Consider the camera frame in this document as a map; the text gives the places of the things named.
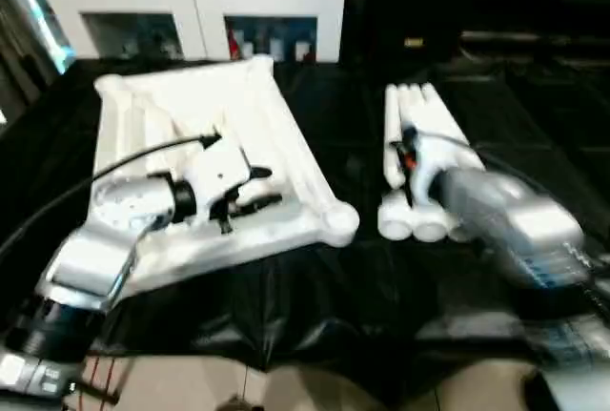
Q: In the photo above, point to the white plastic table top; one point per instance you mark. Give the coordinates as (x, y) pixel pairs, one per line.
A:
(238, 106)

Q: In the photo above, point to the white plastic table leg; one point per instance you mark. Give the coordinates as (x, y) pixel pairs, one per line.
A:
(440, 115)
(404, 111)
(419, 113)
(389, 106)

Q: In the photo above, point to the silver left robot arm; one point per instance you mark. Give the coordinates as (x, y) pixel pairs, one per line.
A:
(95, 258)

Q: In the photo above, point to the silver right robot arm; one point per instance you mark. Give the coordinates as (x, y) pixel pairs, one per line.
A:
(515, 220)

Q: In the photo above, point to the small yellow label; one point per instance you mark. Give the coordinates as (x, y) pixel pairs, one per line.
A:
(413, 42)

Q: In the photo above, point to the black table mat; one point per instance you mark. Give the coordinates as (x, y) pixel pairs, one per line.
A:
(362, 316)

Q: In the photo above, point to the white glass-door cabinet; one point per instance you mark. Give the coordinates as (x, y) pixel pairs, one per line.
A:
(191, 1)

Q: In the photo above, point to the black low cabinet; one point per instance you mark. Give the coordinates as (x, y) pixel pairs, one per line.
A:
(477, 1)

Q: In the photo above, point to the blue lit glass case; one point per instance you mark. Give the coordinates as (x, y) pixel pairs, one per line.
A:
(43, 10)

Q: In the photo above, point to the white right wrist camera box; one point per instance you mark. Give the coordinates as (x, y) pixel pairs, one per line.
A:
(438, 168)

